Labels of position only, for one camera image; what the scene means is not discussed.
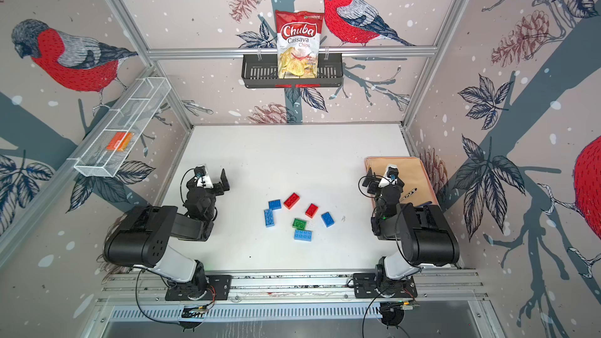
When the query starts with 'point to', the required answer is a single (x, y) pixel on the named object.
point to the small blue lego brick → (275, 204)
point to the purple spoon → (415, 190)
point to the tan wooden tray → (411, 170)
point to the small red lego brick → (311, 210)
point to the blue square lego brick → (327, 219)
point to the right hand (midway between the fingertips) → (381, 169)
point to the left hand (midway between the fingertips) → (214, 167)
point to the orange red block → (117, 138)
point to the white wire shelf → (105, 154)
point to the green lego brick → (299, 224)
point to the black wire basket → (260, 71)
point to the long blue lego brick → (268, 217)
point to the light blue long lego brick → (303, 235)
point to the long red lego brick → (291, 201)
